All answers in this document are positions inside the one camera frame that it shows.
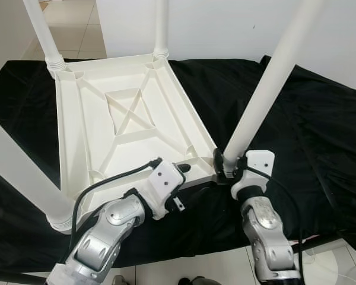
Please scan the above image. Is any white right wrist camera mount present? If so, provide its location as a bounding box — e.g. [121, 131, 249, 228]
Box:
[230, 150, 275, 200]

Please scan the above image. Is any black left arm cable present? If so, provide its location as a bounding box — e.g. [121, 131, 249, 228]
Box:
[71, 157, 163, 250]

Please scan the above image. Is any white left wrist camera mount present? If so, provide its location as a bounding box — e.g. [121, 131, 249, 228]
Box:
[139, 159, 186, 220]

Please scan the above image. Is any white plastic table top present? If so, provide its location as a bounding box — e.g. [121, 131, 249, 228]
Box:
[55, 53, 223, 223]

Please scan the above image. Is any black table cloth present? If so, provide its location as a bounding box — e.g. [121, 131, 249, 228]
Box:
[0, 56, 356, 274]

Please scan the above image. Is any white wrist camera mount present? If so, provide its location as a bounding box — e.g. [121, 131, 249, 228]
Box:
[139, 159, 186, 220]
[230, 150, 275, 200]

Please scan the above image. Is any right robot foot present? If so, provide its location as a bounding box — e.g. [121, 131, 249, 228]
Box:
[178, 276, 218, 285]

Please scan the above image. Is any white plastic table leg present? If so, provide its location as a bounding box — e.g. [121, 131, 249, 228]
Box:
[222, 0, 326, 173]
[153, 0, 170, 59]
[0, 113, 77, 233]
[23, 0, 67, 72]

